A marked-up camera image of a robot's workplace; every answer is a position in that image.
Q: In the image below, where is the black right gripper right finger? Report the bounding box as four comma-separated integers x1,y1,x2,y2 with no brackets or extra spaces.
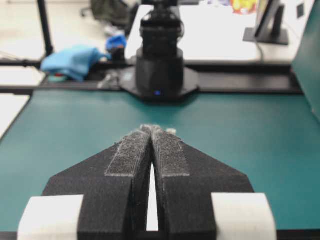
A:
149,124,277,240

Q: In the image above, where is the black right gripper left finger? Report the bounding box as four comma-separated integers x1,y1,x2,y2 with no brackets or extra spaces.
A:
17,124,154,240

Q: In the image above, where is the teal tape roll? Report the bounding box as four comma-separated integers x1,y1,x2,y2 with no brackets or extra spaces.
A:
47,74,68,83

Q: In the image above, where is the blue crumpled cloth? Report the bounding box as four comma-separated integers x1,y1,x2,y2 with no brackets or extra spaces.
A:
40,45,112,82

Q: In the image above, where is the blue small object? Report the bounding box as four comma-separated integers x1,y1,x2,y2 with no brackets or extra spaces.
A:
105,34,127,52

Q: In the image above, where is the teal side panel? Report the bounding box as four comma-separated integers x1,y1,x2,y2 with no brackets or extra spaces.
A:
290,0,320,118

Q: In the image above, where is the black monitor stand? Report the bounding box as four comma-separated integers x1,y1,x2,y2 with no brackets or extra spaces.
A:
243,0,289,46

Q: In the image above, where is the dark green jacket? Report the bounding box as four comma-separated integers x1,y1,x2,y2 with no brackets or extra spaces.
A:
90,0,141,27

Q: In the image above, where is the colourful yellow package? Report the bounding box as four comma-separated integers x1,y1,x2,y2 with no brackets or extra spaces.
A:
230,0,258,15

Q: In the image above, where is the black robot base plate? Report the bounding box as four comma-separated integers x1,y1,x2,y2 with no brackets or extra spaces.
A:
119,67,199,103

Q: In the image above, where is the black metal frame post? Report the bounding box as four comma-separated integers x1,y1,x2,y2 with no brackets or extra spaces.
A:
37,0,54,57

